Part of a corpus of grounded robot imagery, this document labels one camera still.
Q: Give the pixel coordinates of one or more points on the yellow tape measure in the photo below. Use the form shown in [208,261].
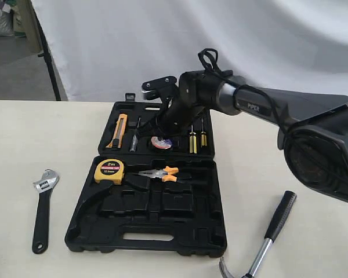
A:
[111,170]

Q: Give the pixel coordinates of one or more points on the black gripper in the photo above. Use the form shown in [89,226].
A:
[176,118]

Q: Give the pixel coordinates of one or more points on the black electrical tape roll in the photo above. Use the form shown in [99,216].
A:
[160,145]

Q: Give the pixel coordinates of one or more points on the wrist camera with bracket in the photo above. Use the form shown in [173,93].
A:
[163,88]

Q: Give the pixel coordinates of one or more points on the white backdrop cloth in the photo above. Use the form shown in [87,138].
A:
[103,49]

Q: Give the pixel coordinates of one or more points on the black backdrop stand pole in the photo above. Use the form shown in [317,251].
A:
[39,45]

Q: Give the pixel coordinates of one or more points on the orange handled pliers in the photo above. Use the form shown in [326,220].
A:
[165,175]

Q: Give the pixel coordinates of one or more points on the clear handle tester screwdriver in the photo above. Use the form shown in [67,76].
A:
[133,145]

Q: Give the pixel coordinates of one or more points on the black handled adjustable wrench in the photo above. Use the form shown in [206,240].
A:
[44,187]

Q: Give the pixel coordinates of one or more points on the large yellow black screwdriver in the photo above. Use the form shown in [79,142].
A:
[192,141]

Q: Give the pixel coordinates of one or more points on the black grip claw hammer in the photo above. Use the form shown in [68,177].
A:
[276,224]

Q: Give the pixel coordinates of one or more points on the small yellow black screwdriver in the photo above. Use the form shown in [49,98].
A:
[203,134]

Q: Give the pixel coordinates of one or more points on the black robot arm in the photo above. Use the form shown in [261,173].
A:
[312,128]

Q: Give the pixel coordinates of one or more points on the yellow utility knife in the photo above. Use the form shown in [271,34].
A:
[116,141]

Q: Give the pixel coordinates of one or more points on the black plastic tool case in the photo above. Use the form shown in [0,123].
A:
[185,216]

